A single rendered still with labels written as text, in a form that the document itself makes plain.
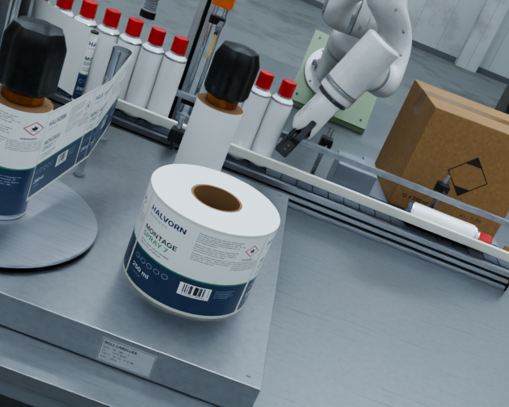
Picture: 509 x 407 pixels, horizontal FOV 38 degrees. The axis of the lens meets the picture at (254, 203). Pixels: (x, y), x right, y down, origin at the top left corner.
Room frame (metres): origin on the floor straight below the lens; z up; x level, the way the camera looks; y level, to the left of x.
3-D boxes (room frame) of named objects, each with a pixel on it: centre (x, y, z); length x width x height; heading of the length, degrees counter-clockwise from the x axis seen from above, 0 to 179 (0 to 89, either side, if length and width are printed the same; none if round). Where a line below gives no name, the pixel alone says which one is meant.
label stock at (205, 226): (0.98, 0.05, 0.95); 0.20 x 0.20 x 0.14
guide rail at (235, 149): (1.53, -0.07, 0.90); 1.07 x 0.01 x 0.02; 93
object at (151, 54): (1.55, 0.33, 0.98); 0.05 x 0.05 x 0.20
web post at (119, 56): (1.36, 0.35, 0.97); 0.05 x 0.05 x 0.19
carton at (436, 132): (1.88, -0.43, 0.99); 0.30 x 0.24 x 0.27; 100
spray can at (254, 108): (1.56, 0.08, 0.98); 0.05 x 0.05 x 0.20
